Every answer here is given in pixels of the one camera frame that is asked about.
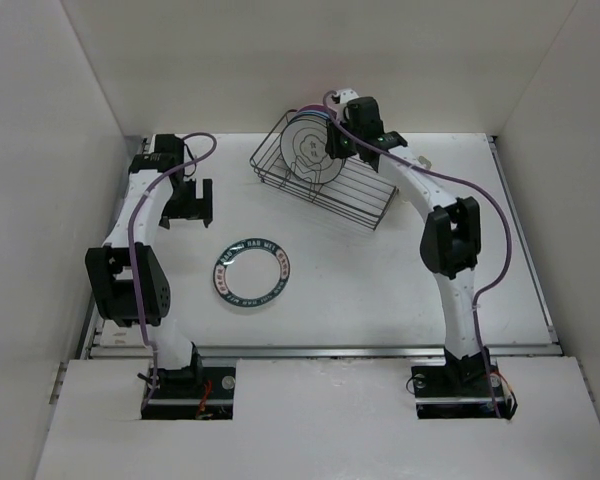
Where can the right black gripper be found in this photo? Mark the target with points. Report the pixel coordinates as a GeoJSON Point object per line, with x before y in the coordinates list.
{"type": "Point", "coordinates": [332, 145]}

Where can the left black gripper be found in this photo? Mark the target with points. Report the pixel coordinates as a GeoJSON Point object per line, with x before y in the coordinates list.
{"type": "Point", "coordinates": [197, 208]}

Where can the grey line pattern plate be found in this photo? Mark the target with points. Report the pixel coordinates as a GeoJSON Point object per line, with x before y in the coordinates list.
{"type": "Point", "coordinates": [302, 147]}

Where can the pink plastic plate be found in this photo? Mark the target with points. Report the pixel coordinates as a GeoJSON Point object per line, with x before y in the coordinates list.
{"type": "Point", "coordinates": [316, 108]}

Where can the blue plastic plate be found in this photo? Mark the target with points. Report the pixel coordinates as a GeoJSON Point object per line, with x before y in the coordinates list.
{"type": "Point", "coordinates": [311, 113]}

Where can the orange sunburst plate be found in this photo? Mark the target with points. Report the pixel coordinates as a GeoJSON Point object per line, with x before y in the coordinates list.
{"type": "Point", "coordinates": [307, 118]}

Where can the black wire dish rack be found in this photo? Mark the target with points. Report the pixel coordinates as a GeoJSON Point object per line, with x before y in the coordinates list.
{"type": "Point", "coordinates": [357, 194]}

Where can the green rimmed white plate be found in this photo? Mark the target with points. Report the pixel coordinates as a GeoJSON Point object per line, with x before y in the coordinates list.
{"type": "Point", "coordinates": [251, 273]}

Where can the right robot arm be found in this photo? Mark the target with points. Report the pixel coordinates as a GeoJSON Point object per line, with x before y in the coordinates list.
{"type": "Point", "coordinates": [451, 239]}

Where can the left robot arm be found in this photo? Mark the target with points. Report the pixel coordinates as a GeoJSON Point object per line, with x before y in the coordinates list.
{"type": "Point", "coordinates": [128, 284]}

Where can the white cutlery holder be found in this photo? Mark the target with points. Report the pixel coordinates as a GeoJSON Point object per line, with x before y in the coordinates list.
{"type": "Point", "coordinates": [424, 162]}

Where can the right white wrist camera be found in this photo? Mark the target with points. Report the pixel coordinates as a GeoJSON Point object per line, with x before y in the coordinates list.
{"type": "Point", "coordinates": [338, 99]}

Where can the aluminium rail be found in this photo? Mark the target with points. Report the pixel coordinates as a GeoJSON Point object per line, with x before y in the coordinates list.
{"type": "Point", "coordinates": [290, 352]}

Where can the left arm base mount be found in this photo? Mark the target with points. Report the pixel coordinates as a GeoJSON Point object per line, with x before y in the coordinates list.
{"type": "Point", "coordinates": [196, 392]}

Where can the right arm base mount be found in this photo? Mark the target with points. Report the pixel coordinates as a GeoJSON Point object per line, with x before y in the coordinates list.
{"type": "Point", "coordinates": [440, 390]}

